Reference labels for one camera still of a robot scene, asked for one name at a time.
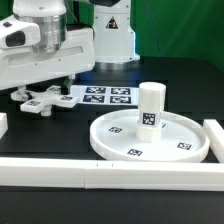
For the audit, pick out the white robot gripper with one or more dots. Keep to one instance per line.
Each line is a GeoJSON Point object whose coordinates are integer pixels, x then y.
{"type": "Point", "coordinates": [21, 66]}

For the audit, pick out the white cross-shaped table base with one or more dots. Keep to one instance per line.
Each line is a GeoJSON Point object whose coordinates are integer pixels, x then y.
{"type": "Point", "coordinates": [42, 102]}

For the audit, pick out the white round table top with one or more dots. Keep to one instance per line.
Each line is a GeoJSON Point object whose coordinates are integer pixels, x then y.
{"type": "Point", "coordinates": [118, 136]}

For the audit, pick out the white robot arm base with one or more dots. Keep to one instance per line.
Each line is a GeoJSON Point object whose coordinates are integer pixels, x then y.
{"type": "Point", "coordinates": [110, 20]}

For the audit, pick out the white left barrier block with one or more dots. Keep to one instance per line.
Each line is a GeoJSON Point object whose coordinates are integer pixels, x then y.
{"type": "Point", "coordinates": [3, 124]}

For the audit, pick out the white barrier block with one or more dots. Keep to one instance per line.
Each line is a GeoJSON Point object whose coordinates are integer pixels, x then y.
{"type": "Point", "coordinates": [3, 124]}
{"type": "Point", "coordinates": [215, 133]}

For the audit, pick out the white marker sheet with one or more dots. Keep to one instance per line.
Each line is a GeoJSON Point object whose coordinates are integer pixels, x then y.
{"type": "Point", "coordinates": [106, 95]}

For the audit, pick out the white right barrier block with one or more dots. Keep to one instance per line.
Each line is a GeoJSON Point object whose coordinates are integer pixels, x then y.
{"type": "Point", "coordinates": [215, 133]}

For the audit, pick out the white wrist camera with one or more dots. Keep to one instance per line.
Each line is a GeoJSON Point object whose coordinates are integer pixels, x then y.
{"type": "Point", "coordinates": [15, 33]}

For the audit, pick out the white front barrier rail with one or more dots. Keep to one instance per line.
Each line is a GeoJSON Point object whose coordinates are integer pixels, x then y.
{"type": "Point", "coordinates": [97, 174]}

